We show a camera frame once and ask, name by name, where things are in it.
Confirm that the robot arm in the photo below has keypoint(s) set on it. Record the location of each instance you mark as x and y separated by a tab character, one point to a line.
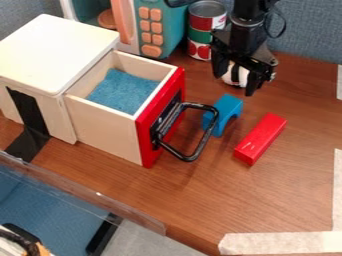
247	10

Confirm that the drawer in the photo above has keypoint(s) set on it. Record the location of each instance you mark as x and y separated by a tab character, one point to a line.
133	110

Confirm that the blue arch block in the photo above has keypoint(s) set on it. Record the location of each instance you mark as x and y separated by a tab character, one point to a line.
222	113

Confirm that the cabinet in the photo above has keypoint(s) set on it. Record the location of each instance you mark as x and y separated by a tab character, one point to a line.
44	66

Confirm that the toy microwave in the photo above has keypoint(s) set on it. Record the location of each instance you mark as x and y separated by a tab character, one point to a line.
142	25

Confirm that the tomato can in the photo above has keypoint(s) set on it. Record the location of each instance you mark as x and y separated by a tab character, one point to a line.
205	30

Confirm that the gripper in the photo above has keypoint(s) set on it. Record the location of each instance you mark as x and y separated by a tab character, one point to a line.
244	45

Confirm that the white ball toy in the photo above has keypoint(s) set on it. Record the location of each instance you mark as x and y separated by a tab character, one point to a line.
236	75

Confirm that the red block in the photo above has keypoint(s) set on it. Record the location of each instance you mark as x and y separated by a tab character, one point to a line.
260	138

